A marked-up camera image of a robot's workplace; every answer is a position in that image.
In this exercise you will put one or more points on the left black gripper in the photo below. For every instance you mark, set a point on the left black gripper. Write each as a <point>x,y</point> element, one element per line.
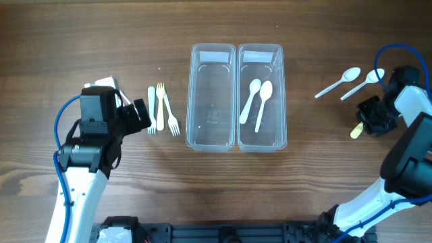
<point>136,119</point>

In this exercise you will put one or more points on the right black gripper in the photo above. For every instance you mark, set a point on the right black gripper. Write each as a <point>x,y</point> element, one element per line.
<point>372,115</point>

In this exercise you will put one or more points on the pale blue plastic fork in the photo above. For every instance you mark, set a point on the pale blue plastic fork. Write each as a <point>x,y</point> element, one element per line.
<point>151,110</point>

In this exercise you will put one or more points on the yellow plastic spoon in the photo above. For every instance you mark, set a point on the yellow plastic spoon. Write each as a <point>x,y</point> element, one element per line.
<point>356,132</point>

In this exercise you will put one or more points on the yellow plastic fork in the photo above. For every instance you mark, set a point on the yellow plastic fork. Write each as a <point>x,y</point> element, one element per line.
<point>160,92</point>

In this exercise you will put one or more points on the white spoon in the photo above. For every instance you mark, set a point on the white spoon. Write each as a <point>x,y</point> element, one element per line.
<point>348,76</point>
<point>265,93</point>
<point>372,77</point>
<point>254,87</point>

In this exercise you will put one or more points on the white fork curved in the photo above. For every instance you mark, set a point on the white fork curved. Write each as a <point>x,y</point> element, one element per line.
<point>124,97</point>

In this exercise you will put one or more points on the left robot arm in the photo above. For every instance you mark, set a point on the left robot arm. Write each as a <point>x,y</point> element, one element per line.
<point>83,163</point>

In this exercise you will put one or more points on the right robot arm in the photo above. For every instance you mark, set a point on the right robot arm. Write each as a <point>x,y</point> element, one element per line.
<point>405,175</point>

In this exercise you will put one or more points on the left clear plastic container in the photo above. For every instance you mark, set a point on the left clear plastic container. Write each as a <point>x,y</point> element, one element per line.
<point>210,120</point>

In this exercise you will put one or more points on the clear plastic container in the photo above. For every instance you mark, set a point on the clear plastic container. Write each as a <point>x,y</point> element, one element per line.
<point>210,120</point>
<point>264,62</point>

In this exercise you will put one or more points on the right clear plastic container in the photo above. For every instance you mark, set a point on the right clear plastic container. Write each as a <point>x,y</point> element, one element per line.
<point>264,62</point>

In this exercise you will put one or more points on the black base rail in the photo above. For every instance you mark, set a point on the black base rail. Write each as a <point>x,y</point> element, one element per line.
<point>288,232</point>

